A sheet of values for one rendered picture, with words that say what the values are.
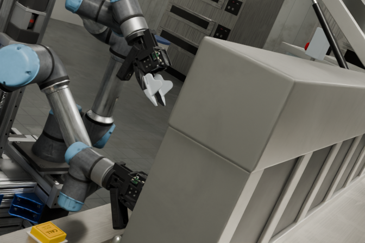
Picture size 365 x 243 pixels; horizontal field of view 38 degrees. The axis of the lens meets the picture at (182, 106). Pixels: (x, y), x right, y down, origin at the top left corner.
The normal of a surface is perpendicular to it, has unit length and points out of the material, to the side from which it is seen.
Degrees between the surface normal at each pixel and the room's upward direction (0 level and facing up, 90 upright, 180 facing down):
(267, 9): 90
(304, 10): 90
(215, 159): 90
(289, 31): 90
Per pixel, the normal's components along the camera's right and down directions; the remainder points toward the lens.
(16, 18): -0.63, -0.08
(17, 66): -0.13, 0.08
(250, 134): -0.47, 0.01
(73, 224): 0.38, -0.90
